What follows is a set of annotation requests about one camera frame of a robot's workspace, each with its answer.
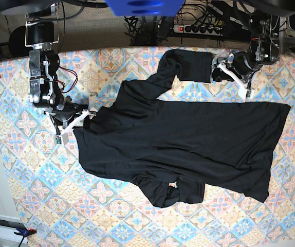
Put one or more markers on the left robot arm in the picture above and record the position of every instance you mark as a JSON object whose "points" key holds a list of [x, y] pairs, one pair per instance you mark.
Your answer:
{"points": [[268, 41]]}

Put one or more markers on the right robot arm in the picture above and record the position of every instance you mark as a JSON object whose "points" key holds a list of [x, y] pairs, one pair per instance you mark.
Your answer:
{"points": [[46, 91]]}

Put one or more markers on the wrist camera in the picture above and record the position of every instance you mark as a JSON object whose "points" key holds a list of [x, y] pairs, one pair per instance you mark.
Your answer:
{"points": [[61, 139], [246, 93]]}

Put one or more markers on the white floor box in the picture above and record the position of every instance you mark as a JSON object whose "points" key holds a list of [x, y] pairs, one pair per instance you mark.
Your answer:
{"points": [[8, 226]]}

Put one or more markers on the black round stool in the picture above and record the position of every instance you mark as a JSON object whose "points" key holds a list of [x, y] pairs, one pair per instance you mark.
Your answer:
{"points": [[16, 43]]}

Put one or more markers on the black t-shirt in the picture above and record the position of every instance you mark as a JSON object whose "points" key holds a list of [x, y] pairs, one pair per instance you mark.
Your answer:
{"points": [[172, 149]]}

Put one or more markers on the patterned tablecloth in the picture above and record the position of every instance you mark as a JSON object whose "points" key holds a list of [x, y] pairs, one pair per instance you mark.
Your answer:
{"points": [[68, 207]]}

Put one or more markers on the white power strip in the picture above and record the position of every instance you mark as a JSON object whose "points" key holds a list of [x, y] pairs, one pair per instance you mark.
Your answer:
{"points": [[198, 29]]}

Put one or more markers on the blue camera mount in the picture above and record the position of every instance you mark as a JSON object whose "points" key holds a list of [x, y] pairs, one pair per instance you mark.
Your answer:
{"points": [[145, 7]]}

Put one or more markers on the blue clamp bottom left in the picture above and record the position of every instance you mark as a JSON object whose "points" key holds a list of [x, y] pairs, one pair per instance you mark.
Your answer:
{"points": [[21, 232]]}

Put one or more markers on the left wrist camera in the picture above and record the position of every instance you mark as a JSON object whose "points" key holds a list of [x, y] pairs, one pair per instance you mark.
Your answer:
{"points": [[246, 93]]}

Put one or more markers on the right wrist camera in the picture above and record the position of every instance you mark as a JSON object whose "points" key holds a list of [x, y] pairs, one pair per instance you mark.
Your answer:
{"points": [[61, 139]]}

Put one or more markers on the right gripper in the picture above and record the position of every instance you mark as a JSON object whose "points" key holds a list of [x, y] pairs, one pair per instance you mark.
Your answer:
{"points": [[67, 115]]}

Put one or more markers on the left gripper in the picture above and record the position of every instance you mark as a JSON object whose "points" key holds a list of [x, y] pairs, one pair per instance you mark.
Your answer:
{"points": [[240, 63]]}

